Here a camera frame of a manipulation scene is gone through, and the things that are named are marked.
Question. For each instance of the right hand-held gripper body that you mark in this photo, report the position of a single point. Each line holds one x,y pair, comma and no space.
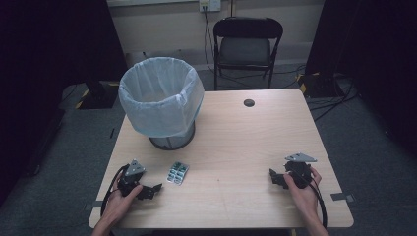
300,172

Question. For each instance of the black table grommet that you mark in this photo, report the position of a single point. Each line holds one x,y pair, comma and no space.
249,103

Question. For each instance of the black curtain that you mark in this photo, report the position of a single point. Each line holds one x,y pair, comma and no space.
377,49
49,49

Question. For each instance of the grey tape strip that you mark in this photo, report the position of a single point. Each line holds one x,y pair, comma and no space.
93,205
341,197

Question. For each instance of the green pill blister pack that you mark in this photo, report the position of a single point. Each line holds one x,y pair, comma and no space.
177,173

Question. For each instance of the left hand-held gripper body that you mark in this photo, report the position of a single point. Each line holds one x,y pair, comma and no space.
130,182

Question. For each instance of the person's right hand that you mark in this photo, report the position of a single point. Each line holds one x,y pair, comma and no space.
306,200

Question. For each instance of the black stand base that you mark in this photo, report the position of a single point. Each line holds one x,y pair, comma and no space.
98,96
323,86

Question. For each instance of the person's left hand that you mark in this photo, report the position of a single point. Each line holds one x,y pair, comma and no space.
116,206

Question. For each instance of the pale blue bin bag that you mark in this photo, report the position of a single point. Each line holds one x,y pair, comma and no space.
164,111

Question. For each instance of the black mesh trash bin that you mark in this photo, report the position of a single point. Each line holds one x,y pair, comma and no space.
173,141

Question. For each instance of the white wall socket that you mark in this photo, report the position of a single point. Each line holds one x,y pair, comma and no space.
209,5

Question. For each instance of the black folding chair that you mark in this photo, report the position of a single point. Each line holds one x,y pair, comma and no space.
244,49

